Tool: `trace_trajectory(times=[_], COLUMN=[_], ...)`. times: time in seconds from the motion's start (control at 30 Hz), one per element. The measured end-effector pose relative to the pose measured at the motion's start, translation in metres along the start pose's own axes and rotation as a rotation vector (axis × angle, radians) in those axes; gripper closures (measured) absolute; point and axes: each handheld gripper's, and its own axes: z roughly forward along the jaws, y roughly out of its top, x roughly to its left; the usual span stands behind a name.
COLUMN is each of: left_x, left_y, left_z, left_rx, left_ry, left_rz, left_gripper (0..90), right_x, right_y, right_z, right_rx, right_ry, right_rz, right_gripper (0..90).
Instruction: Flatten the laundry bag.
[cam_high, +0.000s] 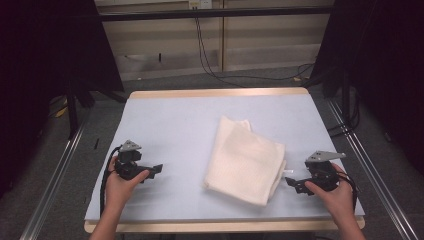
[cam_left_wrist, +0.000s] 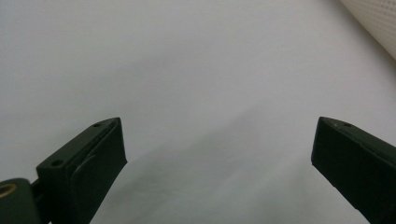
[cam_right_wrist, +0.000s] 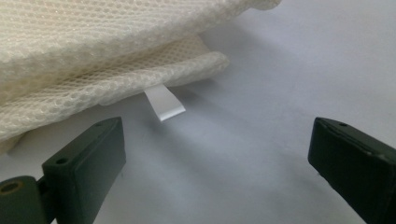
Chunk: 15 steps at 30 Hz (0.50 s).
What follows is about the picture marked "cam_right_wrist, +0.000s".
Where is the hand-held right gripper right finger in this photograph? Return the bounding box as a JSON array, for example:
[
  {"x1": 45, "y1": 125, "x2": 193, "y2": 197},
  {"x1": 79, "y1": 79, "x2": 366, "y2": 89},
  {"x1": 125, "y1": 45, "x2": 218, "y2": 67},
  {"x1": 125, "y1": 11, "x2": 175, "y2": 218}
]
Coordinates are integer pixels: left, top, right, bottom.
[{"x1": 307, "y1": 117, "x2": 396, "y2": 224}]

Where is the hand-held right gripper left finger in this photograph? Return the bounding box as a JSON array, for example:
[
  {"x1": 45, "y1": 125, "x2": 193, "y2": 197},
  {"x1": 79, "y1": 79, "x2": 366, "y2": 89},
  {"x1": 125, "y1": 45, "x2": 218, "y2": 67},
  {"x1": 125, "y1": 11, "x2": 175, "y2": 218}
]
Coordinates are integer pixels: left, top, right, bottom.
[{"x1": 41, "y1": 117, "x2": 127, "y2": 224}]

